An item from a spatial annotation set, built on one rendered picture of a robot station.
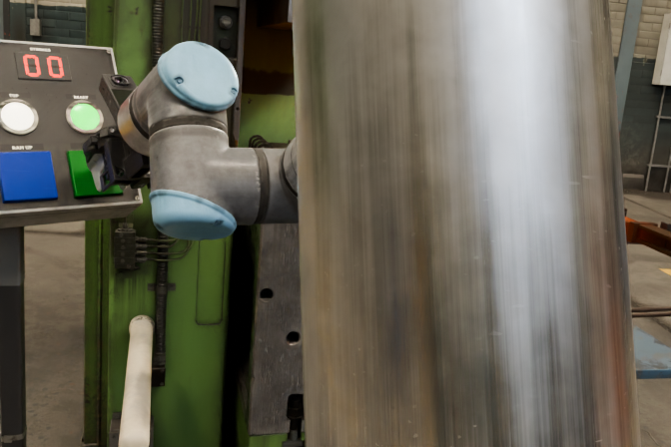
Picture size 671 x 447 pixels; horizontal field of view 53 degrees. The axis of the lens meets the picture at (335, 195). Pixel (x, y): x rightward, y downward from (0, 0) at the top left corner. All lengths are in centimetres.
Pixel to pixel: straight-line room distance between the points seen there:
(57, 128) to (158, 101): 37
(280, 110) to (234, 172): 102
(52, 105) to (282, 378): 66
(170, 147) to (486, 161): 59
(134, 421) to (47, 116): 49
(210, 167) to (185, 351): 85
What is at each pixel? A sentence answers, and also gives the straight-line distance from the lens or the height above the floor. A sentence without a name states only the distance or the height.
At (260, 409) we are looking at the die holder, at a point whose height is 53.
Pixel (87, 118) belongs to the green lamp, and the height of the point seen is 109.
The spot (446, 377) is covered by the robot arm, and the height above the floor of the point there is 114.
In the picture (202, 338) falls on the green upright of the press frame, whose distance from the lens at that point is 152.
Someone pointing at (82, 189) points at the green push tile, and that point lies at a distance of 109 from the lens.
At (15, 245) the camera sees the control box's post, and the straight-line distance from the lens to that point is 122.
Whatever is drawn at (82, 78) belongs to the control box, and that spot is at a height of 115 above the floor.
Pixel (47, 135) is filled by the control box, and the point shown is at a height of 106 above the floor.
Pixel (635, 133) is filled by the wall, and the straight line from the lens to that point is 825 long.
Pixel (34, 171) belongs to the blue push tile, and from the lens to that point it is 108.
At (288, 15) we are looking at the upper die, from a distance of 126.
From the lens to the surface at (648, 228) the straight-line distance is 122.
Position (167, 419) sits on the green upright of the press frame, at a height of 40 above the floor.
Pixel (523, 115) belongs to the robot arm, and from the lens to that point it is 19.
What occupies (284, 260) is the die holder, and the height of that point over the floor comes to 83.
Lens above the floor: 122
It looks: 12 degrees down
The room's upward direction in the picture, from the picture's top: 5 degrees clockwise
